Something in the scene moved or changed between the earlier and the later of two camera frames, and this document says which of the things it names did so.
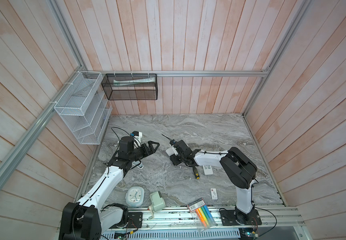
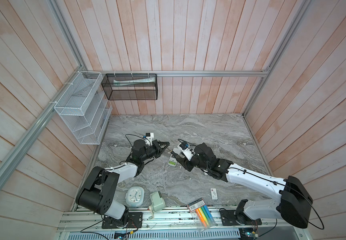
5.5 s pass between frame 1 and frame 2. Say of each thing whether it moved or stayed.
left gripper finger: moved
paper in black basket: stayed
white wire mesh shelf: stayed
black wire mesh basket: stayed
